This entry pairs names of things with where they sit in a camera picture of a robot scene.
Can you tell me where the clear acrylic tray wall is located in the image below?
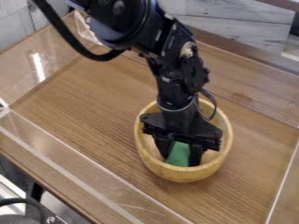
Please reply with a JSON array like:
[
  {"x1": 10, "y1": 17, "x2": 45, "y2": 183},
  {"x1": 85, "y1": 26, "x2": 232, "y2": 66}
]
[{"x1": 0, "y1": 107, "x2": 192, "y2": 224}]

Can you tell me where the green rectangular block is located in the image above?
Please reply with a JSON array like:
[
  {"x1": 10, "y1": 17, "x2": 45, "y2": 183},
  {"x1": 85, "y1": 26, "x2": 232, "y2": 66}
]
[{"x1": 165, "y1": 142, "x2": 190, "y2": 167}]

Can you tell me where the black cable bottom left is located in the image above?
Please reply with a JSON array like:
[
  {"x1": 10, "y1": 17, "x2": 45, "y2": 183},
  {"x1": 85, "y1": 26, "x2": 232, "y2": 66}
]
[{"x1": 0, "y1": 198, "x2": 45, "y2": 224}]

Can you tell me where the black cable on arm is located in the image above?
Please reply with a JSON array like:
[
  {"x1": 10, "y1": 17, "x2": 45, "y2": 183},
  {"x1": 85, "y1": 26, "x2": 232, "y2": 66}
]
[{"x1": 192, "y1": 87, "x2": 219, "y2": 121}]

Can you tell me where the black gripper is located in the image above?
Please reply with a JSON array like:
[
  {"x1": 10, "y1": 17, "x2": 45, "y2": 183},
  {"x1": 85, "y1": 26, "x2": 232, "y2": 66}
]
[{"x1": 138, "y1": 110, "x2": 223, "y2": 167}]

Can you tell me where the brown wooden bowl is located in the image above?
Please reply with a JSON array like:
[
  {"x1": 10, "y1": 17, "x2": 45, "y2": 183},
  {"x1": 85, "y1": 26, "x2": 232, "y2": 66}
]
[{"x1": 134, "y1": 108, "x2": 233, "y2": 183}]

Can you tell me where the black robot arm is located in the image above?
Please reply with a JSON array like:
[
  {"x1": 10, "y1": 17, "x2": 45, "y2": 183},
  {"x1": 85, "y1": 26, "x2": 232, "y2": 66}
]
[{"x1": 32, "y1": 0, "x2": 223, "y2": 167}]

